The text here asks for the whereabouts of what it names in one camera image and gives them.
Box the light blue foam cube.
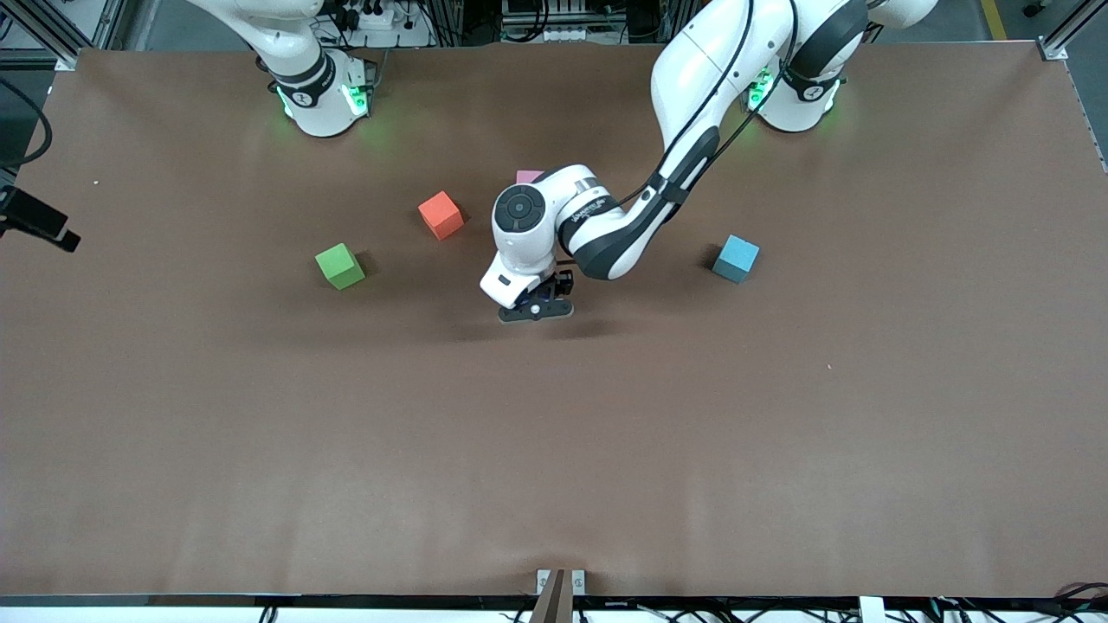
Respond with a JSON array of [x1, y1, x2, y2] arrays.
[[712, 234, 761, 285]]

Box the brown table cover sheet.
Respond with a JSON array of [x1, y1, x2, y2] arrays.
[[0, 42, 1108, 600]]

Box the black cable bundle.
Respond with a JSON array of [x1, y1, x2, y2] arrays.
[[931, 581, 1108, 623]]

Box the orange foam cube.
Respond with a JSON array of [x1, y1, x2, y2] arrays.
[[418, 190, 466, 241]]

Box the white power strip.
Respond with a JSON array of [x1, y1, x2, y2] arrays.
[[338, 4, 409, 33]]

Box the green foam cube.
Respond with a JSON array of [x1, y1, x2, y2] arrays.
[[315, 243, 367, 291]]

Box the white equipment rack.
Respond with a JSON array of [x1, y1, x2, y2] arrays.
[[500, 0, 598, 44]]

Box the metal bracket with brown wedge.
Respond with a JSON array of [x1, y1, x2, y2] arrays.
[[536, 568, 587, 623]]

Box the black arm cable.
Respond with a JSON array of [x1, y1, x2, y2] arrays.
[[0, 78, 54, 171], [554, 0, 802, 265]]

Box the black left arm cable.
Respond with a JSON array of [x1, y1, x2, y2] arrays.
[[554, 0, 802, 265]]

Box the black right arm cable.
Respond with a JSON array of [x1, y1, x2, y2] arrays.
[[0, 78, 54, 171]]

